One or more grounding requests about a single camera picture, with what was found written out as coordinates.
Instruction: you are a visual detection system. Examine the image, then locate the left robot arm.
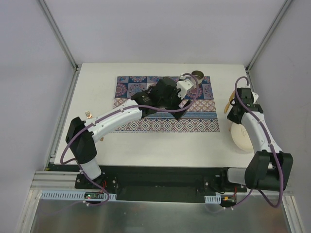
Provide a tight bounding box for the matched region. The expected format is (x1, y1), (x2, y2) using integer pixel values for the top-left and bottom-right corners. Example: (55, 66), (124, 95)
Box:
(65, 77), (194, 189)

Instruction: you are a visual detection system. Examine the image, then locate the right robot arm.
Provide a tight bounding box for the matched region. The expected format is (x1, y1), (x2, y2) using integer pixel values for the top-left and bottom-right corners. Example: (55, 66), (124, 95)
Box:
(219, 87), (294, 192)

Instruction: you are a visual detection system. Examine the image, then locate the metal cup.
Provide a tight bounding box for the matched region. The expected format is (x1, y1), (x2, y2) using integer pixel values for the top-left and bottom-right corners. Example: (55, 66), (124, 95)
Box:
(191, 70), (204, 85)

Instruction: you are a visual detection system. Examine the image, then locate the left aluminium frame post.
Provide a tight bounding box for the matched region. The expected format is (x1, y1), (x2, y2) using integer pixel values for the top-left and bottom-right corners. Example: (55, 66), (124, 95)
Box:
(36, 0), (78, 71)

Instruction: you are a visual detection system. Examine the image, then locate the cream plate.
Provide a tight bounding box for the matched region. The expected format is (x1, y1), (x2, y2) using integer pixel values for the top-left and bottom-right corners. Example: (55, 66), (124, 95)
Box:
(230, 123), (253, 152)

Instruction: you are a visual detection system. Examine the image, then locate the right aluminium frame post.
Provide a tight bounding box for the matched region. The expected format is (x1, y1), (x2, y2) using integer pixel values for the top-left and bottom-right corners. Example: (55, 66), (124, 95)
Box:
(245, 0), (294, 74)

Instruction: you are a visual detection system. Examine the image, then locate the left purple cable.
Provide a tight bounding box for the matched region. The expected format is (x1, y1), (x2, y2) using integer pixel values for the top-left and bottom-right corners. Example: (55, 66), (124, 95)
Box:
(60, 72), (200, 207)

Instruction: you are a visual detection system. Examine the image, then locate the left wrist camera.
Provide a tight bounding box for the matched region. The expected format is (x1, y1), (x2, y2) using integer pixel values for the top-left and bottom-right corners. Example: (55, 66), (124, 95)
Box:
(176, 75), (194, 99)

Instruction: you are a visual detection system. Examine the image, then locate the aluminium frame post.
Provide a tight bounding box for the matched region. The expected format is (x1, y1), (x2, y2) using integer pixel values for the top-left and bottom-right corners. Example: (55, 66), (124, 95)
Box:
(36, 0), (78, 71)
(245, 0), (294, 74)

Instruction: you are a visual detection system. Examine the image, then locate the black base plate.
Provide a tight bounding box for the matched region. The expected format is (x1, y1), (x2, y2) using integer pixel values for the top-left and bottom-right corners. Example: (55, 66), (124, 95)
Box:
(74, 166), (247, 203)

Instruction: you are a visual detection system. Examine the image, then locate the patterned cloth placemat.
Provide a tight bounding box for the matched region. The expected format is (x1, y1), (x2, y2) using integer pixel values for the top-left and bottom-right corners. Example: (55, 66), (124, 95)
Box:
(114, 76), (220, 133)

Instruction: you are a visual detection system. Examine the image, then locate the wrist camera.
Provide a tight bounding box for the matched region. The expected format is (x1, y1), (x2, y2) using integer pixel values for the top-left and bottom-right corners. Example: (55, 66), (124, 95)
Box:
(176, 75), (194, 99)
(245, 85), (259, 103)

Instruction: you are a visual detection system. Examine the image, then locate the gold fork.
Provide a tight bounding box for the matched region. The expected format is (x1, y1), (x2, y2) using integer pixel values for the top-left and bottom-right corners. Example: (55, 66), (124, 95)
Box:
(85, 111), (104, 141)

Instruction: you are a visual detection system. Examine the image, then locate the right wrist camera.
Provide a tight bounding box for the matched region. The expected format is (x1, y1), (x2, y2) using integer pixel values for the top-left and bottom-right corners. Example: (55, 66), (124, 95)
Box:
(245, 85), (259, 103)

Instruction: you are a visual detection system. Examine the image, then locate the gold knife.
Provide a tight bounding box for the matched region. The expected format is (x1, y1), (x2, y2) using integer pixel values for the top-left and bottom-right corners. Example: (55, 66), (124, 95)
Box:
(224, 91), (235, 114)

